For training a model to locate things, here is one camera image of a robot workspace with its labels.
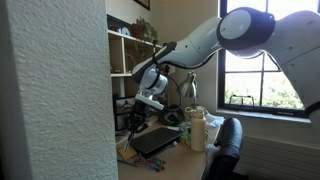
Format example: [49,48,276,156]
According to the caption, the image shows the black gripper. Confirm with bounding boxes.
[124,101,150,153]

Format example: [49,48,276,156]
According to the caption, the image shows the yellow notepad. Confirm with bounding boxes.
[117,145,139,162]

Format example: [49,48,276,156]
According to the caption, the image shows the black laptop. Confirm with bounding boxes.
[129,127,182,158]

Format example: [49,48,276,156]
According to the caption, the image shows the black headphones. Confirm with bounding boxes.
[157,104,185,127]

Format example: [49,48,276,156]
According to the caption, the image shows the dark microscope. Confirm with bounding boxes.
[156,93,169,108]

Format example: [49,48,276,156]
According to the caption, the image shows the green yellow patterned cloth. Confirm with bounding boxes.
[178,121,193,146]

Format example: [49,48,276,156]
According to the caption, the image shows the cream water bottle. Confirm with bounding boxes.
[184,105,208,153]

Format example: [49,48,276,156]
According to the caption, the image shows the silver desk lamp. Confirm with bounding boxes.
[179,70,199,108]

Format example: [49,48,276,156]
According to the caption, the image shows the white crumpled papers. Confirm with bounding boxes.
[203,111,226,129]

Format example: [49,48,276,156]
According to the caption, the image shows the black office chair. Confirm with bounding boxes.
[208,117,244,180]

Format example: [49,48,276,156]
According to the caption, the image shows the green potted plant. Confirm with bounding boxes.
[130,16,159,44]

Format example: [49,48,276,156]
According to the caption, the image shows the black framed picture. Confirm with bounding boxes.
[106,13,133,36]

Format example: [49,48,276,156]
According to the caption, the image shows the black metal railing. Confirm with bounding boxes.
[229,94,256,107]

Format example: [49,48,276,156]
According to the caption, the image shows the white window sill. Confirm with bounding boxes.
[216,109,313,125]

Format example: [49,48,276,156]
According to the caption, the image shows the white radiator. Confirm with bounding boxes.
[238,134,320,180]

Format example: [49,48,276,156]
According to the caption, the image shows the black photo frame with group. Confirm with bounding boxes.
[114,113,133,132]

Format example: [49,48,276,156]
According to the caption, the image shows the colourful bead string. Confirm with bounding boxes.
[133,155,167,173]

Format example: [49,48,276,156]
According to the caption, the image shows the black photo frame with bird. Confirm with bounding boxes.
[113,95,137,116]

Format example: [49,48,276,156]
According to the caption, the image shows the wire loop ornament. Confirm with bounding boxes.
[125,53,136,73]

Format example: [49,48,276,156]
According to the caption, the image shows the dark wall picture frame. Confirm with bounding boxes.
[133,0,151,12]

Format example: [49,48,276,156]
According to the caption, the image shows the black window frame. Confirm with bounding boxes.
[218,0,320,119]

